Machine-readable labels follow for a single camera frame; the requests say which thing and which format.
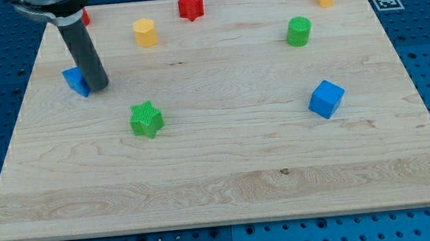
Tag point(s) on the blue block left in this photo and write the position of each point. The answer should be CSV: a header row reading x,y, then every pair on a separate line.
x,y
76,82

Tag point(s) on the blue cube block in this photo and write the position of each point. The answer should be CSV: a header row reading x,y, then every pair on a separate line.
x,y
326,98

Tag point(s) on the yellow hexagon block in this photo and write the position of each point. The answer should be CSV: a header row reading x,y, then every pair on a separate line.
x,y
145,32

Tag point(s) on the white fiducial marker tag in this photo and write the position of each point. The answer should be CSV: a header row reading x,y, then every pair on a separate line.
x,y
388,5

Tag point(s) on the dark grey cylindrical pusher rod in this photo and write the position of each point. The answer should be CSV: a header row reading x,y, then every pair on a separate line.
x,y
84,54

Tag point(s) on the wooden board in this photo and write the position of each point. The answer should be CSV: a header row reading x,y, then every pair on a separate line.
x,y
239,143

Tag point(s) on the robot arm end black flange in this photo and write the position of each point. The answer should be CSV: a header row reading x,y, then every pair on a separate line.
x,y
56,12

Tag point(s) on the red block top left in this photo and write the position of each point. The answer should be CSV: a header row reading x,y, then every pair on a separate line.
x,y
85,17

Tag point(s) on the red star block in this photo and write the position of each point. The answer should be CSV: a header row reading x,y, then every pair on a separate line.
x,y
191,9

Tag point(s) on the green star block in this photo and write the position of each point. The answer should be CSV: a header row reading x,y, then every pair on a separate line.
x,y
146,120

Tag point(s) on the green cylinder block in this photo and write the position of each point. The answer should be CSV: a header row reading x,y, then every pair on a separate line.
x,y
298,31

